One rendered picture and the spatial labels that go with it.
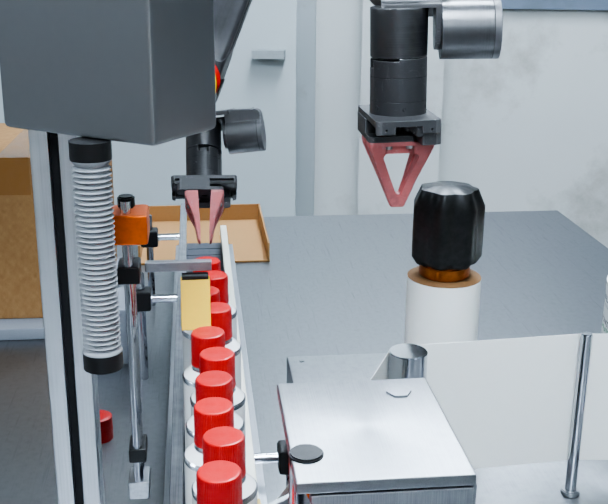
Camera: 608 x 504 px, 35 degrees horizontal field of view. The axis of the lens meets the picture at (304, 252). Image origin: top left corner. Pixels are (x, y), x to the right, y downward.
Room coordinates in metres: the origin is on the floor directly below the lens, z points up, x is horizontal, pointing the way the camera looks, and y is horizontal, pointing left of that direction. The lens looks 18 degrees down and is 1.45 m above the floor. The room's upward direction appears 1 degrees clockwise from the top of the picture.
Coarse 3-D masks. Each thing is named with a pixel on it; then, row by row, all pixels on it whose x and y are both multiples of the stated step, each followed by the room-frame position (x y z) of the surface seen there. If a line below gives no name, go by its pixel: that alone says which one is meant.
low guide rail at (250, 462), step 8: (224, 232) 1.76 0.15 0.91; (224, 240) 1.71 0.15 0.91; (224, 248) 1.66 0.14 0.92; (224, 256) 1.62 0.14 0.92; (224, 264) 1.57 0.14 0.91; (232, 280) 1.49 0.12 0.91; (232, 288) 1.45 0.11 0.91; (232, 296) 1.42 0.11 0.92; (232, 304) 1.38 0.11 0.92; (248, 416) 1.02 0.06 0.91; (248, 424) 1.00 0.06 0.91; (248, 432) 0.98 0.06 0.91; (248, 440) 0.96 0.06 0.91; (248, 448) 0.95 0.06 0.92; (248, 456) 0.93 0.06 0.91; (248, 464) 0.91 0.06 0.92; (248, 472) 0.90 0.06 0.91; (256, 480) 0.88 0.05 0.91
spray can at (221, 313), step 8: (216, 304) 0.95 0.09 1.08; (224, 304) 0.94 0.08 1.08; (216, 312) 0.92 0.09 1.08; (224, 312) 0.93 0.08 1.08; (216, 320) 0.92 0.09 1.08; (224, 320) 0.92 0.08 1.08; (224, 328) 0.92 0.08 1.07; (232, 344) 0.93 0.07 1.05; (240, 344) 0.94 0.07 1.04; (240, 352) 0.93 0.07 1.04; (240, 360) 0.93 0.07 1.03; (240, 368) 0.93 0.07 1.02; (240, 376) 0.93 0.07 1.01; (240, 384) 0.93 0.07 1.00
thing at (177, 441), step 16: (176, 320) 1.20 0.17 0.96; (176, 336) 1.15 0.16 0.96; (176, 352) 1.10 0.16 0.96; (176, 368) 1.05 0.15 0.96; (176, 384) 1.01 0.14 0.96; (176, 400) 0.97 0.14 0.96; (176, 416) 0.93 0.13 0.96; (176, 432) 0.89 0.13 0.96; (176, 448) 0.86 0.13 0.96; (176, 464) 0.83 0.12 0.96; (176, 480) 0.80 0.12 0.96; (176, 496) 0.77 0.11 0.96
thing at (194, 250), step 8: (192, 248) 1.77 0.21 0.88; (200, 248) 1.77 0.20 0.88; (208, 248) 1.77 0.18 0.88; (216, 248) 1.77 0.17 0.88; (192, 256) 1.72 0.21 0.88; (200, 256) 1.72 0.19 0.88; (208, 256) 1.72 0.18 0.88; (216, 256) 1.72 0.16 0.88; (184, 432) 1.04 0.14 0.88; (184, 440) 1.03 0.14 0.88; (184, 448) 1.01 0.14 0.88; (184, 480) 0.94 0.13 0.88; (184, 488) 0.92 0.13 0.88; (184, 496) 0.90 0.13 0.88
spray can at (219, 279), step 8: (208, 272) 1.05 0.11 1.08; (216, 272) 1.05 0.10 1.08; (224, 272) 1.05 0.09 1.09; (216, 280) 1.02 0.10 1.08; (224, 280) 1.03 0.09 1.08; (224, 288) 1.03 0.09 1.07; (224, 296) 1.03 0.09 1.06; (232, 312) 1.03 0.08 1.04; (232, 320) 1.03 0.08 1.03; (232, 328) 1.03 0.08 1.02; (232, 336) 1.02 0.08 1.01
